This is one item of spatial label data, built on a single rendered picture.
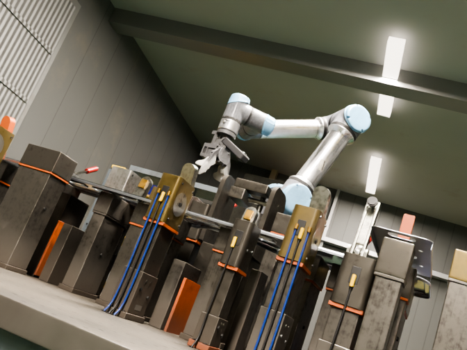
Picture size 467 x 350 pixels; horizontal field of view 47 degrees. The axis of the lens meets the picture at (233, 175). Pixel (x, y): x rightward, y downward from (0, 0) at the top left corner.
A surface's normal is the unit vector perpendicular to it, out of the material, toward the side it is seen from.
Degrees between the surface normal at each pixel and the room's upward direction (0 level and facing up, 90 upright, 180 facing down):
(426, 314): 90
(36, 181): 90
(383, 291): 90
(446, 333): 90
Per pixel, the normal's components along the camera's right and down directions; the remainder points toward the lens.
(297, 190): 0.24, -0.04
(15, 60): 0.92, 0.27
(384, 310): -0.32, -0.37
